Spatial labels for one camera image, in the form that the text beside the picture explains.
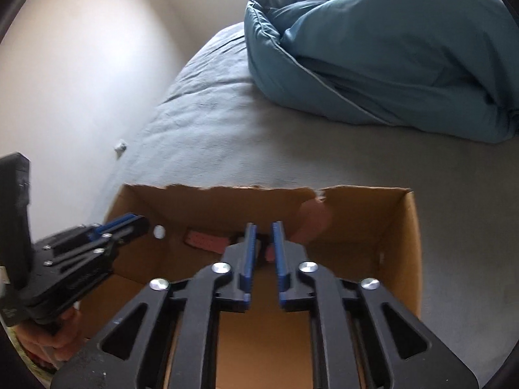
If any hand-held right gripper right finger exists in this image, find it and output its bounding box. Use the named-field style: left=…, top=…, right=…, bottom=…
left=271, top=221, right=480, bottom=389

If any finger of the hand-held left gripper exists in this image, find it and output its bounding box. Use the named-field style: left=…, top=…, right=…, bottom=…
left=46, top=227, right=149, bottom=273
left=51, top=213, right=149, bottom=251

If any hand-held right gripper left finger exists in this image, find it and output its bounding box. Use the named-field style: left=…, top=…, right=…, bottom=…
left=51, top=222, right=258, bottom=389

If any pink strap watch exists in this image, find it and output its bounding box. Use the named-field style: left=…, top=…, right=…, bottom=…
left=184, top=229, right=277, bottom=261

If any brown cardboard box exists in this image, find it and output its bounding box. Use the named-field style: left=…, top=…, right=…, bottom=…
left=81, top=184, right=423, bottom=389

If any person's left forearm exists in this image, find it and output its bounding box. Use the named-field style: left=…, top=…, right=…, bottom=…
left=9, top=327, right=61, bottom=377

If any person's left hand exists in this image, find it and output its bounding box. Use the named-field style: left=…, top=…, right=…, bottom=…
left=18, top=307, right=85, bottom=364

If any teal duvet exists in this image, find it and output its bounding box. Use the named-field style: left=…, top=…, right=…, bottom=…
left=243, top=0, right=519, bottom=144

